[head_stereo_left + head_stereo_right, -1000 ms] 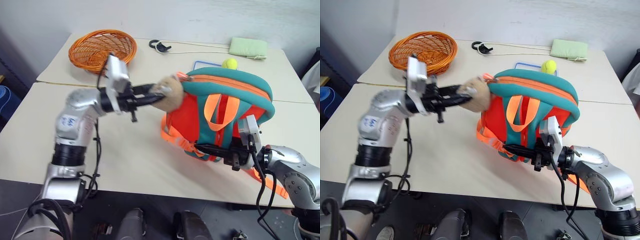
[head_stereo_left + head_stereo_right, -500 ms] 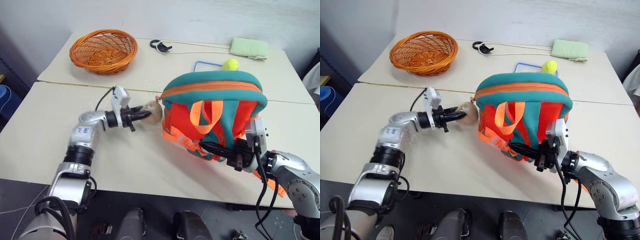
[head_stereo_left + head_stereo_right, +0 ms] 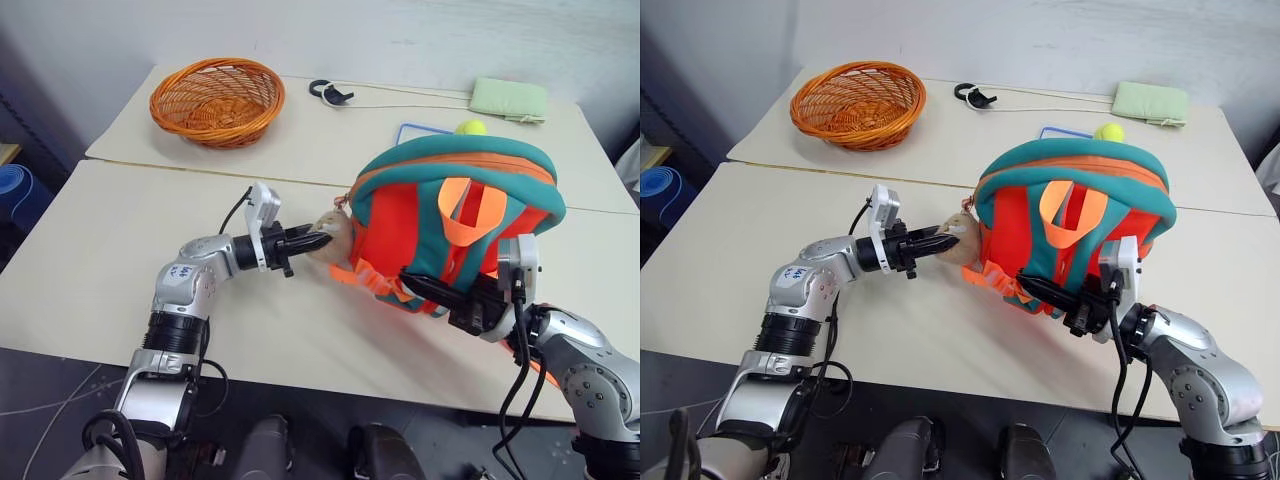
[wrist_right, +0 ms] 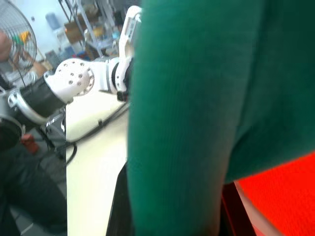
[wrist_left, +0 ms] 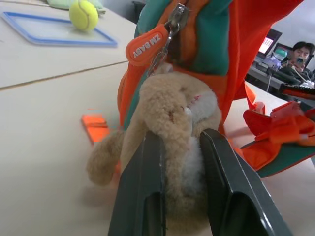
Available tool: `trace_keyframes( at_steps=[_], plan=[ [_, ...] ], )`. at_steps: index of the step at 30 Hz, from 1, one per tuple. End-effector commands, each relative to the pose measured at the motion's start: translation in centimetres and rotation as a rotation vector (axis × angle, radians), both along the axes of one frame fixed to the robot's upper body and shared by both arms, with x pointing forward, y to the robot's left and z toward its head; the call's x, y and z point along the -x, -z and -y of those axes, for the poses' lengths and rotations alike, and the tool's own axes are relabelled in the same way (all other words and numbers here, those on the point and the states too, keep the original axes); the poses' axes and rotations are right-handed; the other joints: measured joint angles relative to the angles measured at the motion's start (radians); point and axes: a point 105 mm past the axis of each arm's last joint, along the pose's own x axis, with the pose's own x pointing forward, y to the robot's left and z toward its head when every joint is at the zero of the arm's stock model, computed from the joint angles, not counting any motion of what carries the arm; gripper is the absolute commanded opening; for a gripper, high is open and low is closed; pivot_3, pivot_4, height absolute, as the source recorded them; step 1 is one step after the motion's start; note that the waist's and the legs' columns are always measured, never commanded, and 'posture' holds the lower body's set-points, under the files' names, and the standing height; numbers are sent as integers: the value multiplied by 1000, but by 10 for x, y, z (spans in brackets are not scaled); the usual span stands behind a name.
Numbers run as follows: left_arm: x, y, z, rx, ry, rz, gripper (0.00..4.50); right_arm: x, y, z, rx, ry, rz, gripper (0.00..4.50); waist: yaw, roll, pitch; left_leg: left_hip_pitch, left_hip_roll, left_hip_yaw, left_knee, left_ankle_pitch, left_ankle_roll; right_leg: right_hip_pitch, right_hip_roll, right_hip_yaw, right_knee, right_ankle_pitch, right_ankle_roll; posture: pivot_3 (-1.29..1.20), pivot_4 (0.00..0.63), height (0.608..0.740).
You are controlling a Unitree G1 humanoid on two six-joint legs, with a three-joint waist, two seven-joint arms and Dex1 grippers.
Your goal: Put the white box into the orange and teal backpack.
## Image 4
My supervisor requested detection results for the metal storage shelf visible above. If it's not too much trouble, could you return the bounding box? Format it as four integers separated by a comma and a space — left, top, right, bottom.
59, 0, 125, 59

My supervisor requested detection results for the metal cage floor fan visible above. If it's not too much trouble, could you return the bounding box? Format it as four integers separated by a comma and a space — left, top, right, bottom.
0, 0, 38, 86

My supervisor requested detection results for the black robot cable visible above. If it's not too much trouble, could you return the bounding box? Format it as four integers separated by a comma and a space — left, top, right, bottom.
64, 103, 130, 166

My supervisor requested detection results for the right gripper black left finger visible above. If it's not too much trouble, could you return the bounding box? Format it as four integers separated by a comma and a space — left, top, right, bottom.
105, 163, 134, 236

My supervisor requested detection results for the red object under table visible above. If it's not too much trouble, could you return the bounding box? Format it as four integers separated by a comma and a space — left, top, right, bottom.
20, 134, 39, 155

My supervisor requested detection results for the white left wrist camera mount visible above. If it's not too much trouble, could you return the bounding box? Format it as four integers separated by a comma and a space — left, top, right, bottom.
115, 5, 143, 95

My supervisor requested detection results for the brown cardboard box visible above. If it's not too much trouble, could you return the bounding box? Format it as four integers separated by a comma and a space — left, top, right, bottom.
63, 21, 86, 43

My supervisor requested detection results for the person in dark clothing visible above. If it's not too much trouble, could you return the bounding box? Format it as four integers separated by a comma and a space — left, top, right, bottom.
0, 145, 67, 236

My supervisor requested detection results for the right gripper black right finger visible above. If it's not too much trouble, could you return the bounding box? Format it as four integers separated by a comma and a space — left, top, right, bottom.
220, 181, 257, 236

